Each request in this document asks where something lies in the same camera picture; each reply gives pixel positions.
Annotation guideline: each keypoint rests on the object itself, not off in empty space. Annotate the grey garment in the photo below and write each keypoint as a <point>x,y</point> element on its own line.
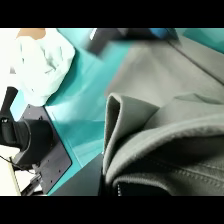
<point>173,133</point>

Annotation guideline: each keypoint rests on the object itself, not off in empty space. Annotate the pale mint garment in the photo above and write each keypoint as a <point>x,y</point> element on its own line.
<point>41,66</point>

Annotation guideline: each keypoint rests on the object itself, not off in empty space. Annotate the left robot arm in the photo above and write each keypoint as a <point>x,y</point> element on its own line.
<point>30,140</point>

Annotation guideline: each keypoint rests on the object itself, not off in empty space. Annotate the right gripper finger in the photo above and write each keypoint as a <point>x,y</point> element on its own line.
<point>85,180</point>

